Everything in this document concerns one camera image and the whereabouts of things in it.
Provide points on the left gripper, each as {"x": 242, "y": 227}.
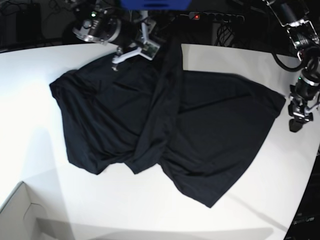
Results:
{"x": 307, "y": 87}

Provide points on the black t-shirt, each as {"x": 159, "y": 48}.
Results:
{"x": 203, "y": 128}

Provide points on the blue box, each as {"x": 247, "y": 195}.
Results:
{"x": 179, "y": 5}

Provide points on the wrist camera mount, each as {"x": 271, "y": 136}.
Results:
{"x": 301, "y": 111}
{"x": 144, "y": 46}

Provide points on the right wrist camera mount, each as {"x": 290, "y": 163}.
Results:
{"x": 144, "y": 46}

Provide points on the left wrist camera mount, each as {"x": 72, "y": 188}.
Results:
{"x": 301, "y": 111}

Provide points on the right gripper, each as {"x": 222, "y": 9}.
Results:
{"x": 127, "y": 35}

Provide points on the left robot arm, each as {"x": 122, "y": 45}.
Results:
{"x": 292, "y": 15}

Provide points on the white power strip red switch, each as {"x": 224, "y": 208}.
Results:
{"x": 216, "y": 17}

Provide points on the white cardboard box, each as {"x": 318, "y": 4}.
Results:
{"x": 21, "y": 219}

